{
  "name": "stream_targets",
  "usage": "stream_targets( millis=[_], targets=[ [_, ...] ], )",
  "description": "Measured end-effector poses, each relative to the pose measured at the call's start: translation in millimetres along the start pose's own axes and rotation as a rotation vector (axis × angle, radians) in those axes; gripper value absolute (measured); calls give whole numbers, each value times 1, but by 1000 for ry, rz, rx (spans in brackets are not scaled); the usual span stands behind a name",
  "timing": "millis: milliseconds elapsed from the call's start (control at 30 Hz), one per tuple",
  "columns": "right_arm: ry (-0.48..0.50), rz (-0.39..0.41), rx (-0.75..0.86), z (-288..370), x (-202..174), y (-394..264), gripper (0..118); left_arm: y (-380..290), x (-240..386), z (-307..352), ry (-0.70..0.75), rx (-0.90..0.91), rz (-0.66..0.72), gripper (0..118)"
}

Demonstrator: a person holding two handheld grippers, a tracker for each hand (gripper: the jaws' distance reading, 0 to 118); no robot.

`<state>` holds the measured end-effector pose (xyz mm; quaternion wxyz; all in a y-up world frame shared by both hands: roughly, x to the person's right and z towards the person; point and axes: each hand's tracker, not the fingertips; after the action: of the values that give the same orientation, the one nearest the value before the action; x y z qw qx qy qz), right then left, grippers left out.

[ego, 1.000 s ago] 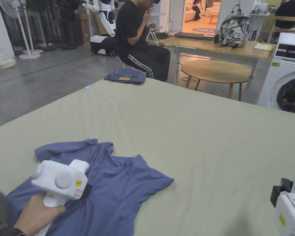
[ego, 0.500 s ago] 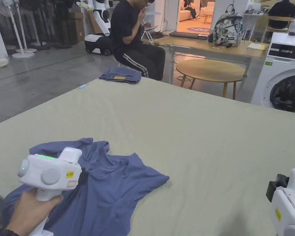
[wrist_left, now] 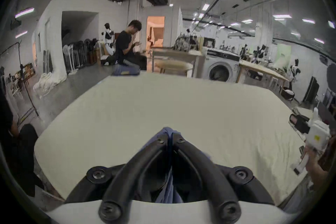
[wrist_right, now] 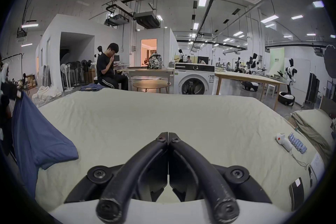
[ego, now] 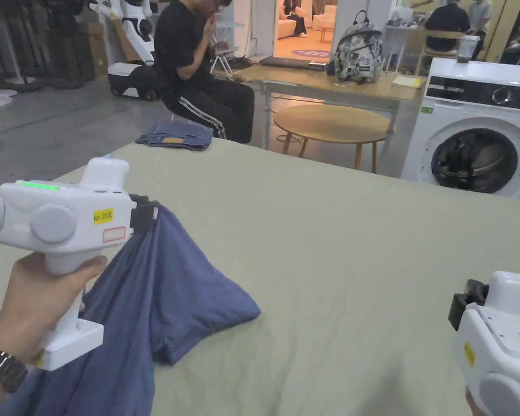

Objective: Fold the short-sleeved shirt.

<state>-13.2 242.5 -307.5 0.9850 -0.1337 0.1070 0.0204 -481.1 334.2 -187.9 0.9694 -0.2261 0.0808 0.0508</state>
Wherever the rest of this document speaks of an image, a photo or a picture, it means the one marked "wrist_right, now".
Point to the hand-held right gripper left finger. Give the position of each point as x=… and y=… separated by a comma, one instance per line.
x=131, y=170

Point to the round wooden low table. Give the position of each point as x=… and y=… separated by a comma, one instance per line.
x=151, y=84

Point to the white card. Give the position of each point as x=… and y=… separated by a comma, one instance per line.
x=317, y=165

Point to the bed with beige sheet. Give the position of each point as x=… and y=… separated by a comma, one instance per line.
x=157, y=112

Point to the white washing machine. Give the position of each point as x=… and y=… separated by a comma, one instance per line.
x=194, y=81

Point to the long wooden table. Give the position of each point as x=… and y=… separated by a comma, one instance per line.
x=244, y=77

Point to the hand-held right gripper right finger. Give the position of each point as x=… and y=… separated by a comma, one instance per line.
x=204, y=170

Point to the strip of blue clips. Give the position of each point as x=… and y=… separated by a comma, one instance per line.
x=298, y=143

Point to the pile of white cloth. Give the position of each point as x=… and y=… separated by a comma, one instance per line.
x=47, y=93

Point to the dark blue shirt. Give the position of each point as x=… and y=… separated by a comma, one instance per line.
x=39, y=139

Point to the beige pillow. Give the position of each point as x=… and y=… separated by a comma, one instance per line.
x=312, y=123

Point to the folded blue denim garment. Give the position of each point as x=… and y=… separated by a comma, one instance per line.
x=91, y=87

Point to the group of standing fans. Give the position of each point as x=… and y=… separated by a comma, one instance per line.
x=76, y=70

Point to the black folding screen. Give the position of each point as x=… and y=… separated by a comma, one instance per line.
x=312, y=89

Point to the black clothes rack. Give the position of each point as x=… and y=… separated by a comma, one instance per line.
x=7, y=81

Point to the white hand controller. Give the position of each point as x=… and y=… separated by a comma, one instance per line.
x=284, y=142

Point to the white and black robot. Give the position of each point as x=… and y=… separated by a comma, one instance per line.
x=288, y=73
x=253, y=64

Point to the white stool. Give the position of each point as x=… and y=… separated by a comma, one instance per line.
x=270, y=89

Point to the black phone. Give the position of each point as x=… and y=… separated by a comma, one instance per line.
x=296, y=192

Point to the grey table with backpack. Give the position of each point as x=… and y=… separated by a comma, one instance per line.
x=149, y=70

